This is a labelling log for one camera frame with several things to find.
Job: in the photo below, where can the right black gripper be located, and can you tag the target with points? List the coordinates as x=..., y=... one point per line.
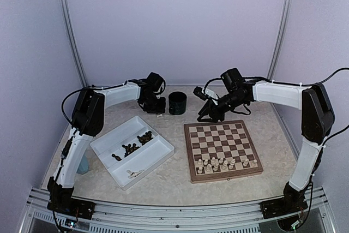
x=214, y=111

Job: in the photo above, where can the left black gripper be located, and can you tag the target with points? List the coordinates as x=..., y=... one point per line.
x=161, y=109

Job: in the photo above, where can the wooden chess board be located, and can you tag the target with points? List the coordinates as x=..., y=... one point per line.
x=227, y=140

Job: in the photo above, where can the white chess piece tall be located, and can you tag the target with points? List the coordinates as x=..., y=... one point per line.
x=224, y=165

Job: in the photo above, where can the white plastic tray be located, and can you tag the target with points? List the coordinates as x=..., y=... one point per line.
x=109, y=150

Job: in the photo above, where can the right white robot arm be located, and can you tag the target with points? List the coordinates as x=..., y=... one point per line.
x=312, y=101

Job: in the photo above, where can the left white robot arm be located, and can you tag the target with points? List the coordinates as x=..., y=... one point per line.
x=87, y=122

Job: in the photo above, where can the dark chess pieces pile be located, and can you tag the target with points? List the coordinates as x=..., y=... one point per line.
x=130, y=148

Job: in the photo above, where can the white chess pieces pile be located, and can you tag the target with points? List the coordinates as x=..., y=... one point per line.
x=134, y=174

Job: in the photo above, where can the dark green cup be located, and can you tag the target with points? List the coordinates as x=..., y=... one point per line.
x=177, y=103

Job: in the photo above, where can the light blue pitcher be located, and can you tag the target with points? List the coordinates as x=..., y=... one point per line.
x=83, y=167

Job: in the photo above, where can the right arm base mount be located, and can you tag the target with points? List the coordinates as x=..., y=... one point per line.
x=279, y=207

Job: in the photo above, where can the aluminium front rail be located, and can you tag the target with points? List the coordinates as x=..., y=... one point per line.
x=117, y=217

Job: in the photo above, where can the left aluminium frame post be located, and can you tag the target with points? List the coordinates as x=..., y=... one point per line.
x=73, y=44

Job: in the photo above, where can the aluminium frame post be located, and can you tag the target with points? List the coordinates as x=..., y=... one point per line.
x=279, y=38
x=73, y=44

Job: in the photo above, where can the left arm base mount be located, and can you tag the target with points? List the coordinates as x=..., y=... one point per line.
x=74, y=208

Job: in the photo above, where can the right aluminium frame post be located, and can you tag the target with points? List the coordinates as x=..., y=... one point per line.
x=279, y=38

